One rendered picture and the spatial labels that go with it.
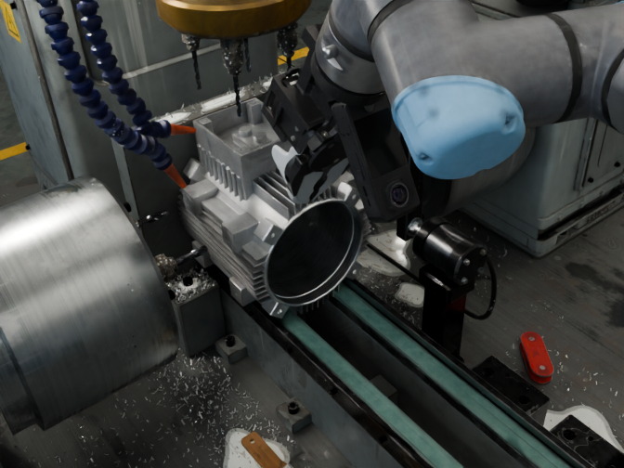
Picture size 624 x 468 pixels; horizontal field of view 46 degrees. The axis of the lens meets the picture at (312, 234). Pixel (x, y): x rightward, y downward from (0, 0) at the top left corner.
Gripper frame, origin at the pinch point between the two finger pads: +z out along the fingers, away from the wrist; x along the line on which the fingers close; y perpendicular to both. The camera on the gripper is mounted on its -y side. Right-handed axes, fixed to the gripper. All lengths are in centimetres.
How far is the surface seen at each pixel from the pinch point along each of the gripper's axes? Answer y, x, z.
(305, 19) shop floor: 188, -206, 243
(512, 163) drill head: -3.2, -40.8, 14.7
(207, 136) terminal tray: 18.6, -1.1, 13.9
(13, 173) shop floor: 143, -14, 217
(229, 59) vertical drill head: 18.5, -1.3, -1.3
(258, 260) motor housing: 0.6, 2.2, 14.3
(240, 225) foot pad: 5.5, 2.1, 13.5
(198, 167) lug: 17.5, 0.2, 19.1
